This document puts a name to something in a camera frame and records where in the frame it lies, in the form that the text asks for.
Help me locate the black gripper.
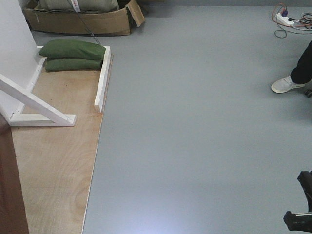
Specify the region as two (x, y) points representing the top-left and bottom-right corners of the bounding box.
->
(283, 171), (312, 233)

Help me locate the reddish brown wooden door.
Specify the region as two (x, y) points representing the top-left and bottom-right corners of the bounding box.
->
(0, 116), (29, 234)

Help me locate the seated person in black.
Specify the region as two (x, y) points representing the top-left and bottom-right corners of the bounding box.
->
(271, 41), (312, 94)

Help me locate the white power strip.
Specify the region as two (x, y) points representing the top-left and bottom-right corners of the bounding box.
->
(275, 9), (294, 27)

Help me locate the plywood base board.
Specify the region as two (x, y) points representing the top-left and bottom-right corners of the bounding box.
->
(12, 71), (103, 234)

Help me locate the open flat cardboard box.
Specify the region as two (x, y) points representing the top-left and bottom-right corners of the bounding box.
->
(23, 0), (145, 36)

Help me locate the upper green sandbag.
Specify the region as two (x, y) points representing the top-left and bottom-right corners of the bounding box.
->
(39, 39), (106, 60)

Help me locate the green sandbag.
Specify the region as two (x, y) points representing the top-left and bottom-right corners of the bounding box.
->
(45, 58), (103, 72)
(39, 39), (106, 60)

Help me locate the lower green sandbag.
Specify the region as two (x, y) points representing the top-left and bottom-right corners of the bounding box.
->
(45, 58), (103, 72)

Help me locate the olive green woven sack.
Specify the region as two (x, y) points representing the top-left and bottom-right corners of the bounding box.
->
(37, 0), (119, 13)

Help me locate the orange cable on floor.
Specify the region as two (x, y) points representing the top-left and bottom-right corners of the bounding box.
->
(272, 2), (312, 39)

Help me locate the thin steel guy wire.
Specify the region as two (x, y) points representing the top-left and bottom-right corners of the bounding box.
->
(70, 0), (101, 45)

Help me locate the white wooden door frame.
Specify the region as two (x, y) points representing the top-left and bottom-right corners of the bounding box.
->
(0, 0), (111, 128)

